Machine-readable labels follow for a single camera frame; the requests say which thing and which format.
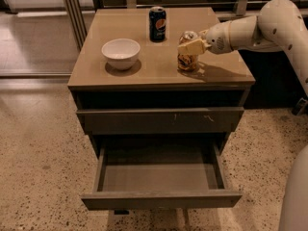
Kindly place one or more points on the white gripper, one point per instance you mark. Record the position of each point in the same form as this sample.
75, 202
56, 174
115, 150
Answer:
218, 39

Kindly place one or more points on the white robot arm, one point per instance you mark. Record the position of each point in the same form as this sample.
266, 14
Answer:
278, 26

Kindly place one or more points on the blue Pepsi can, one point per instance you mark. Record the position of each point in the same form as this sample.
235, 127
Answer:
157, 24

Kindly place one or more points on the closed top drawer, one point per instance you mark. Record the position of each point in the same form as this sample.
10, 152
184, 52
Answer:
160, 121

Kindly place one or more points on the grey drawer cabinet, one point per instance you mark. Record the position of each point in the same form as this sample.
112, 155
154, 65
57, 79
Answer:
154, 81

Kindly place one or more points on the open middle drawer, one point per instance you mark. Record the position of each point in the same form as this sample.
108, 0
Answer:
168, 176

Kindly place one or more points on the white ceramic bowl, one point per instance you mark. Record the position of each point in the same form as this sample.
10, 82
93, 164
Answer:
121, 53

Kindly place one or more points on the dark object on floor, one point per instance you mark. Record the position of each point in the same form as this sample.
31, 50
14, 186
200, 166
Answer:
301, 107

